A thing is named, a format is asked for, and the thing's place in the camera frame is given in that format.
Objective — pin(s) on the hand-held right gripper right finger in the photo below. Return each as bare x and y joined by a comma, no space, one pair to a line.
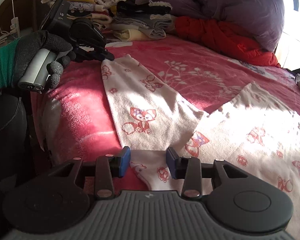
171,163

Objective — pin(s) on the pink fox print top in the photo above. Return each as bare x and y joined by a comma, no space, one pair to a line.
152,100

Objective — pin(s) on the red quilt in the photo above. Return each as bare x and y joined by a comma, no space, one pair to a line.
215,32

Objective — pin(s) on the purple duvet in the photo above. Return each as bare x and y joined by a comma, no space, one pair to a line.
240,5

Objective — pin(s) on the pink floral blanket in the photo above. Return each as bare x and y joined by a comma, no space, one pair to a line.
90,120

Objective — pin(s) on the wooden headboard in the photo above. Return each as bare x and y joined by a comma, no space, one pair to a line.
27,7

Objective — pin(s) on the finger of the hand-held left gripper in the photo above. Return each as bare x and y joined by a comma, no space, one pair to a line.
92,49
100,56

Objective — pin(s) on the person's left hand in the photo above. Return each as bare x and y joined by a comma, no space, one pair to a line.
40,40

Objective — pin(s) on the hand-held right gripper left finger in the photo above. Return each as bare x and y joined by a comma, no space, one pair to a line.
125,162

